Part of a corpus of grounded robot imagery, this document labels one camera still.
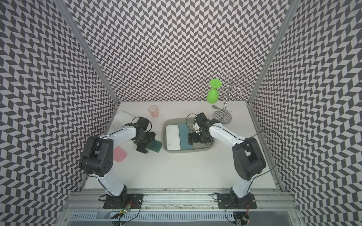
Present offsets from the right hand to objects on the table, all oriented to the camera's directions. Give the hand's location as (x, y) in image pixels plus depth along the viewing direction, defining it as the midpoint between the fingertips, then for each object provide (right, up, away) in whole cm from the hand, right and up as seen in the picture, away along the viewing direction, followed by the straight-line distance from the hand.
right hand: (196, 143), depth 88 cm
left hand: (-29, -1, +6) cm, 29 cm away
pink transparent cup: (-30, +21, +16) cm, 40 cm away
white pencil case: (-15, +2, +9) cm, 18 cm away
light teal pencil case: (-8, +6, +12) cm, 16 cm away
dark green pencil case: (-27, -2, +4) cm, 27 cm away
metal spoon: (+18, +25, +30) cm, 43 cm away
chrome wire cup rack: (+22, +17, +15) cm, 31 cm away
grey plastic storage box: (+1, -3, +3) cm, 4 cm away
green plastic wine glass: (+11, +31, 0) cm, 33 cm away
